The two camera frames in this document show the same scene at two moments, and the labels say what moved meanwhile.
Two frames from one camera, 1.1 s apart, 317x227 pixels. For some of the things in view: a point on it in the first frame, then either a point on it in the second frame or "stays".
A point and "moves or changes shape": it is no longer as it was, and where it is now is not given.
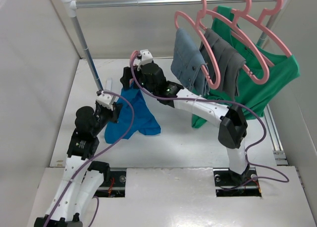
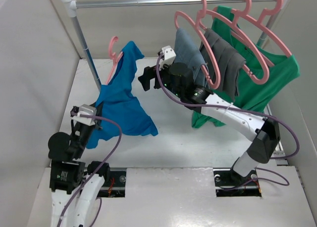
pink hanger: [133, 54] -> [116, 59]
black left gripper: [113, 113] -> [98, 105]
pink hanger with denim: [197, 19] stays
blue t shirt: [143, 123] moves or changes shape
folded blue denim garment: [187, 62] stays
